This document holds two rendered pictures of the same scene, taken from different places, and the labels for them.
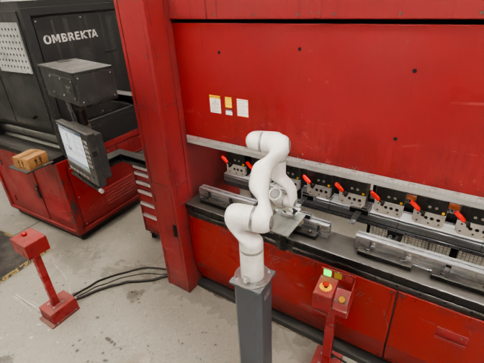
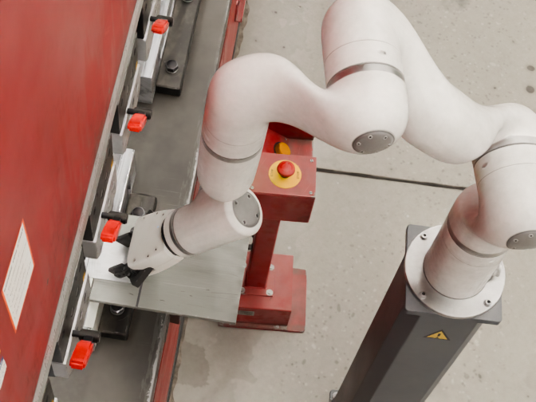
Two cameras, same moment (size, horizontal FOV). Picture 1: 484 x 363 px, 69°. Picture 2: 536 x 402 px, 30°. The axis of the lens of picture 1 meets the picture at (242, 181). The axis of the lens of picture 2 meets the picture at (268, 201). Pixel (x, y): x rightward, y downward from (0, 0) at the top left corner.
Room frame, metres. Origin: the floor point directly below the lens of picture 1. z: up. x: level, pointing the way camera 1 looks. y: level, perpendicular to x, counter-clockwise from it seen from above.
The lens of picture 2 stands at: (2.16, 0.45, 2.65)
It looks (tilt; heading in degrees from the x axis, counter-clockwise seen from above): 60 degrees down; 234
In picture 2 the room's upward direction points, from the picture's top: 11 degrees clockwise
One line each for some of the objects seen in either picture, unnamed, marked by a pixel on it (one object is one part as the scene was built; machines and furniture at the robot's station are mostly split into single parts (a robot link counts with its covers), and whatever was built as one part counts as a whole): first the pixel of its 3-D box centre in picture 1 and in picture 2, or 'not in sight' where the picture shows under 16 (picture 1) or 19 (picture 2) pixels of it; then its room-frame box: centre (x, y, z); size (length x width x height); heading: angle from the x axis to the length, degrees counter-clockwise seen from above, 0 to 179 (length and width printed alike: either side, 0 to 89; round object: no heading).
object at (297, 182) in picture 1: (291, 174); (79, 195); (1.96, -0.32, 1.26); 0.15 x 0.09 x 0.17; 56
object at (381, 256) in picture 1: (384, 258); (179, 36); (1.56, -0.81, 0.89); 0.30 x 0.05 x 0.03; 56
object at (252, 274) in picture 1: (252, 262); (467, 250); (1.35, -0.03, 1.09); 0.19 x 0.19 x 0.18
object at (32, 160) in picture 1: (29, 158); not in sight; (2.92, 1.91, 1.04); 0.30 x 0.26 x 0.12; 58
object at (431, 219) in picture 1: (431, 208); not in sight; (1.51, -0.98, 1.26); 0.15 x 0.09 x 0.17; 56
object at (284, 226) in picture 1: (284, 221); (171, 266); (1.83, -0.25, 1.00); 0.26 x 0.18 x 0.01; 146
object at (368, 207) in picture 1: (357, 212); not in sight; (1.87, -0.74, 1.01); 0.26 x 0.12 x 0.05; 146
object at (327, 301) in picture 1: (333, 292); (279, 163); (1.45, -0.50, 0.75); 0.20 x 0.16 x 0.18; 61
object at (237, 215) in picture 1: (244, 227); (506, 209); (1.37, 0.00, 1.30); 0.19 x 0.12 x 0.24; 67
